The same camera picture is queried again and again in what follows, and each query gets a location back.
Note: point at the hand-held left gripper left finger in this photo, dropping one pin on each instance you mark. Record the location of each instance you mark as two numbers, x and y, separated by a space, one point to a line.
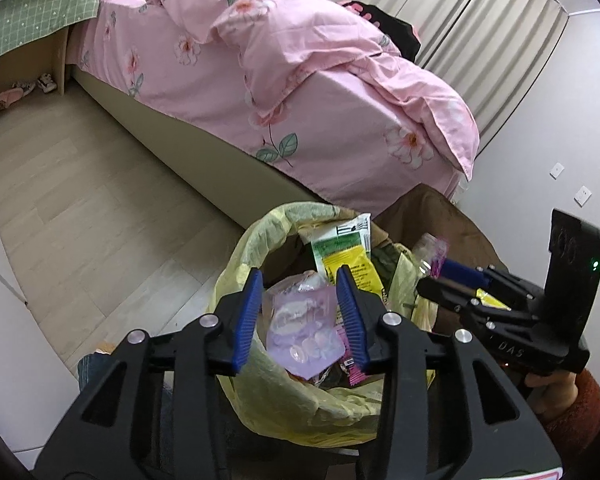
245 321

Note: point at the white wall switch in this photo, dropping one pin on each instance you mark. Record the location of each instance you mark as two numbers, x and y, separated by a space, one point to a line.
584 196
557 170

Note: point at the small white shoe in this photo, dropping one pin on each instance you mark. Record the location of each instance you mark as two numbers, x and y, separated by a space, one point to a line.
46 83

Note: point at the clear purple plastic tray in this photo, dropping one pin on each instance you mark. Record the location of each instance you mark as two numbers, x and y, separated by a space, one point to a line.
300 330

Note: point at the green yellow snack packet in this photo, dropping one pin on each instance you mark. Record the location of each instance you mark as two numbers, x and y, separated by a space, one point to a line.
345 255

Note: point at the person's right forearm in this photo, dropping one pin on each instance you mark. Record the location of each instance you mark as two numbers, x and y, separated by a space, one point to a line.
585 410

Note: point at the pink slipper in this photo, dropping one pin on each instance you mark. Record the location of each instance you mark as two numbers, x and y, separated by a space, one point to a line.
10 97

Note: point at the wooden nightstand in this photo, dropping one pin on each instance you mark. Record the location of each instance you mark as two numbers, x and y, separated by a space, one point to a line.
25 65

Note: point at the black and pink garment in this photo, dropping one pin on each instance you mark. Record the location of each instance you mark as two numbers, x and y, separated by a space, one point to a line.
395 32

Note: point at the pink wrapper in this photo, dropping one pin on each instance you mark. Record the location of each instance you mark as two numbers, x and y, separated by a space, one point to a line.
352 367

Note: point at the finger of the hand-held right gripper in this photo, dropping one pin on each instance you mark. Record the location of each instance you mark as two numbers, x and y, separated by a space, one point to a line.
440 290
460 272

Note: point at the person's leg in jeans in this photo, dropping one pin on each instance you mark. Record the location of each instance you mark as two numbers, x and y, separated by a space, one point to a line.
92 367

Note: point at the pink floral duvet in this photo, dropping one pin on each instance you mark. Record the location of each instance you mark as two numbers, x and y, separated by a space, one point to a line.
305 45

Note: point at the trash bin with yellow bag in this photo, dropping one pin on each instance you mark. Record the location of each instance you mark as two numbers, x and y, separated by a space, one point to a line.
260 395

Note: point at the bed with pink floral sheet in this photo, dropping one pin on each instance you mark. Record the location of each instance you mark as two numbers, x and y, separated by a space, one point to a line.
190 85

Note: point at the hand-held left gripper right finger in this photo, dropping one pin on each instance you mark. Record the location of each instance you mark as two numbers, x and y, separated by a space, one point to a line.
352 321

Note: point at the green checked cloth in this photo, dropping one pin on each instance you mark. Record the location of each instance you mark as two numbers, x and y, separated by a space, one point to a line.
30 10

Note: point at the person's right hand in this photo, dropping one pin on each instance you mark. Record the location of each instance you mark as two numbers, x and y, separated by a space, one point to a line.
555 390

